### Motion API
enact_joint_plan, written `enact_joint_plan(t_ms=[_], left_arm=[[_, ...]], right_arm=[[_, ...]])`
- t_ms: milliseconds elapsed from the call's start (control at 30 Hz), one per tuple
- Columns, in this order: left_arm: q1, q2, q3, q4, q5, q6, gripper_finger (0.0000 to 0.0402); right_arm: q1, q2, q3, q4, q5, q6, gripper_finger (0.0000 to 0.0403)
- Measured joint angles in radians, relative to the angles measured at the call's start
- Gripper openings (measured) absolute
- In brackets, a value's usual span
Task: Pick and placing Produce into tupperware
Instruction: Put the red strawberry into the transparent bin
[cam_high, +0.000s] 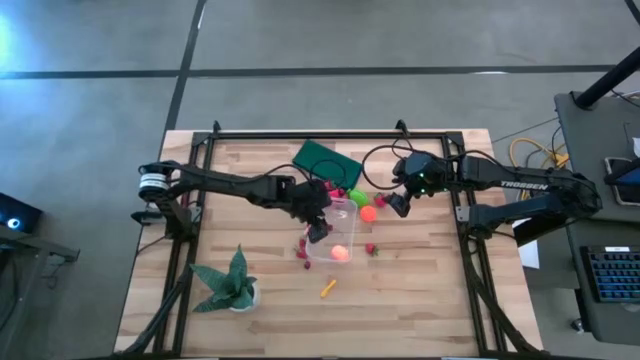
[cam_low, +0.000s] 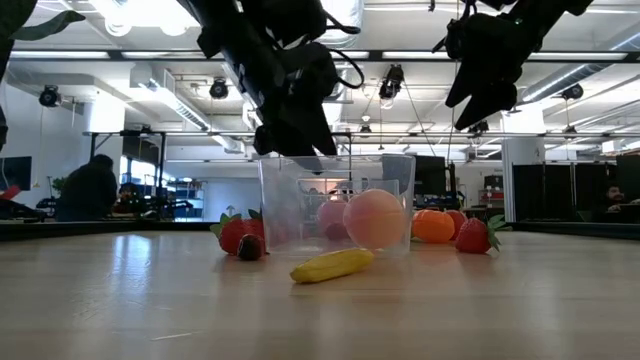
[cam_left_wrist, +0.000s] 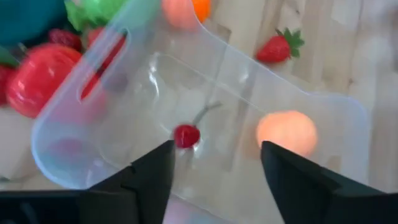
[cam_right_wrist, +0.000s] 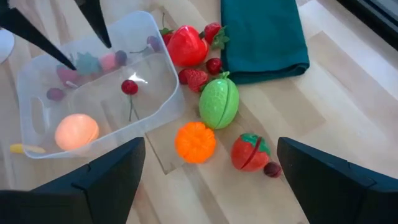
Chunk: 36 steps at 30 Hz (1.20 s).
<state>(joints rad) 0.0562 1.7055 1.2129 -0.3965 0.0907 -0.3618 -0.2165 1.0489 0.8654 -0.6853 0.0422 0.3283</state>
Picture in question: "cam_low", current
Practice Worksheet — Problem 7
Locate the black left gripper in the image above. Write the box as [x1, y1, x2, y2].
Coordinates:
[222, 42, 341, 174]

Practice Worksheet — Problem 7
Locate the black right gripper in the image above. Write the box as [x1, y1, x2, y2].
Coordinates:
[444, 12, 539, 132]

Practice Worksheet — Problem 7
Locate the clear plastic tupperware container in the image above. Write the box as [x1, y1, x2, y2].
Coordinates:
[257, 153, 417, 257]

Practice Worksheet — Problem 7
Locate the bright pink toy fruit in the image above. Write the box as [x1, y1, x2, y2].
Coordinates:
[317, 199, 349, 234]

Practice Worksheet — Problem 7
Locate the small red toy raspberry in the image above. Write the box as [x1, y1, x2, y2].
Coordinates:
[324, 222, 351, 242]

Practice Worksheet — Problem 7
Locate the dark red toy cherry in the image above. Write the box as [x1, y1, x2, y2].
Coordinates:
[236, 233, 266, 262]

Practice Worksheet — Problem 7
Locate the pale peach toy fruit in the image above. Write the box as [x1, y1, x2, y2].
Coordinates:
[342, 188, 408, 250]

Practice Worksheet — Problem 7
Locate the orange toy fruit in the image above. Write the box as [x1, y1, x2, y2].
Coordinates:
[411, 208, 456, 245]

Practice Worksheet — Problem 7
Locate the ceiling light strip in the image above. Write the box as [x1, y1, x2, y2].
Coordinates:
[528, 51, 629, 61]
[121, 50, 201, 60]
[9, 49, 111, 60]
[382, 49, 464, 60]

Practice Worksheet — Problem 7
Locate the white building pillar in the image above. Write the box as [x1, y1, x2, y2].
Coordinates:
[501, 137, 546, 223]

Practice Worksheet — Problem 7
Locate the black desk monitor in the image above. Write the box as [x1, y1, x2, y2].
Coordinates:
[413, 154, 454, 197]

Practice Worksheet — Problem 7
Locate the black partition screen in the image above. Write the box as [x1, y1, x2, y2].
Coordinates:
[512, 162, 617, 223]

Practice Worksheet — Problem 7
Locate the person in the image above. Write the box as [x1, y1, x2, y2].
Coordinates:
[54, 153, 119, 223]
[594, 183, 632, 224]
[117, 182, 147, 216]

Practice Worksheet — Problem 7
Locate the long silver air duct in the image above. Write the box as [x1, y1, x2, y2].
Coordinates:
[519, 22, 640, 104]

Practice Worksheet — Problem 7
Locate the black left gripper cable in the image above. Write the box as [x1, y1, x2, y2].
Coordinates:
[323, 8, 367, 91]

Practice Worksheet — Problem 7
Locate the white rectangular air duct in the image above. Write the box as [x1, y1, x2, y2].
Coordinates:
[129, 62, 246, 154]

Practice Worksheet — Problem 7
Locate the black gantry frame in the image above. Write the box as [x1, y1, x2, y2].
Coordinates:
[82, 129, 169, 221]

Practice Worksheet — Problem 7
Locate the black aluminium table frame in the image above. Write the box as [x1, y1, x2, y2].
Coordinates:
[0, 218, 640, 242]

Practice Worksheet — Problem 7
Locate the dark wall monitor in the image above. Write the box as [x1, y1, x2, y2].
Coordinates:
[0, 155, 33, 192]

